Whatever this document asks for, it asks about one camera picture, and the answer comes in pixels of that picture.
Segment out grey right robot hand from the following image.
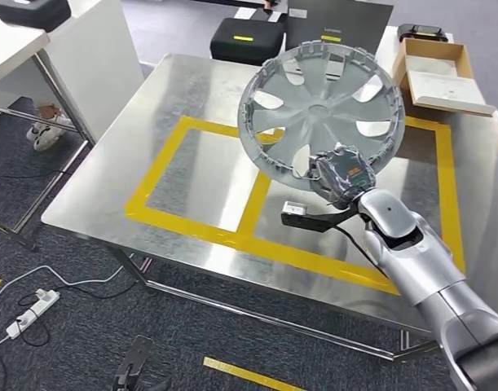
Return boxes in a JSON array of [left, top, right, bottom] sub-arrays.
[[307, 144, 378, 212]]

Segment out silver plastic wheel hubcap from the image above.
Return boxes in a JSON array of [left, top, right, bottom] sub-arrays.
[[237, 42, 406, 199]]

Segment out yellow tape on workbench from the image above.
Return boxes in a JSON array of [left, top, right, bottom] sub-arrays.
[[124, 114, 466, 297]]

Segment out stainless steel workbench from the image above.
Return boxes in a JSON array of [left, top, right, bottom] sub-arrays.
[[41, 24, 498, 363]]

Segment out dark grey laptop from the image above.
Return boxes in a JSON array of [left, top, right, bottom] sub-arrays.
[[285, 0, 395, 55]]

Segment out open cardboard box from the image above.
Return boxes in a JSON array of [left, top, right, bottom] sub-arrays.
[[392, 37, 476, 107]]

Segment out black flat device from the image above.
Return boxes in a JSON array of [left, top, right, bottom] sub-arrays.
[[397, 23, 449, 44]]

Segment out black case with yellow label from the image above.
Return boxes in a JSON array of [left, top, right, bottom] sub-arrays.
[[209, 17, 287, 68]]

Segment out yellow floor tape strip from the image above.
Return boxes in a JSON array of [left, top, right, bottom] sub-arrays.
[[202, 355, 304, 391]]

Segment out person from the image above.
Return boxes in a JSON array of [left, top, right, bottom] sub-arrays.
[[26, 103, 78, 152]]

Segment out white power strip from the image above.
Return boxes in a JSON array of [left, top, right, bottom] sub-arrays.
[[5, 288, 61, 341]]

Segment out plain black case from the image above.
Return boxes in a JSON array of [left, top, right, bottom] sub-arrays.
[[0, 0, 73, 34]]

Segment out white desk with steel legs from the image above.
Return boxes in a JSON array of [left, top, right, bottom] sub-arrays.
[[0, 0, 146, 253]]

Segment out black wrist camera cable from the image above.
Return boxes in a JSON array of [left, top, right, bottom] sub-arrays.
[[333, 223, 390, 280]]

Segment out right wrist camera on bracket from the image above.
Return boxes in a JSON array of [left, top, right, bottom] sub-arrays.
[[280, 200, 358, 235]]

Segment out thin black power cable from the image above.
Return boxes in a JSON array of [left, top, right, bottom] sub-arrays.
[[0, 279, 140, 391]]

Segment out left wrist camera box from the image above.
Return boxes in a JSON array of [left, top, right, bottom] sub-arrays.
[[111, 334, 171, 391]]

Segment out long white power cable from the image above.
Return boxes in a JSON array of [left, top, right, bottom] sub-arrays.
[[0, 263, 125, 310]]

